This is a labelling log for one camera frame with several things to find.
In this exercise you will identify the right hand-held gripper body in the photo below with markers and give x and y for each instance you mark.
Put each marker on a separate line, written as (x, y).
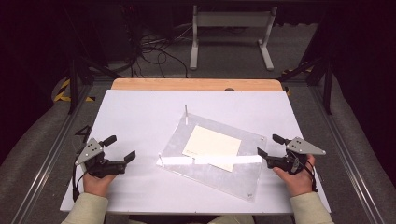
(299, 149)

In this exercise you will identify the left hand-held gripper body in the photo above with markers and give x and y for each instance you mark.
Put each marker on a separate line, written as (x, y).
(104, 166)

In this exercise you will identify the person's left hand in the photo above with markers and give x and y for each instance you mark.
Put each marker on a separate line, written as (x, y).
(98, 185)

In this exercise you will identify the person's right hand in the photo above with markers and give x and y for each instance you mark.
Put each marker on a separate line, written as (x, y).
(297, 182)

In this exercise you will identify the cream paper sheet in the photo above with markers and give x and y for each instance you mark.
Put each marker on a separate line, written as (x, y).
(211, 143)

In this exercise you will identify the clear acrylic board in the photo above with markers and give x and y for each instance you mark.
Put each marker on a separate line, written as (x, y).
(214, 182)

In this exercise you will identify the yellow black hazard tape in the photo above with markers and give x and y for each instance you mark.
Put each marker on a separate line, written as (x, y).
(62, 93)
(292, 71)

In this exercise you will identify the small dark knob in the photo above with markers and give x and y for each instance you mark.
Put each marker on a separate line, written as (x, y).
(229, 89)

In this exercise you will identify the thin metal pin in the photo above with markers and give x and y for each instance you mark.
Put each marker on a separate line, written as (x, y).
(186, 110)

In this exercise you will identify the wooden table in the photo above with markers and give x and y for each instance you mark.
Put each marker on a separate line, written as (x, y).
(196, 84)

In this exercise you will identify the white metal stand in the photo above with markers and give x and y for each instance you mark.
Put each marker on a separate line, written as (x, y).
(233, 19)

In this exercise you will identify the black triangular bracket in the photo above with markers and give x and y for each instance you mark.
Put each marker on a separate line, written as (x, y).
(84, 132)

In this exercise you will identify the short clear post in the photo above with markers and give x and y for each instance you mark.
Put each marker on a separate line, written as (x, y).
(160, 159)

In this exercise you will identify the aluminium floor rail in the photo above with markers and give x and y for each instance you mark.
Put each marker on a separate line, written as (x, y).
(46, 161)
(348, 161)

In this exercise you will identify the black metal frame leg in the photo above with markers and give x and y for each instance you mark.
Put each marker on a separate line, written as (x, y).
(73, 84)
(327, 84)

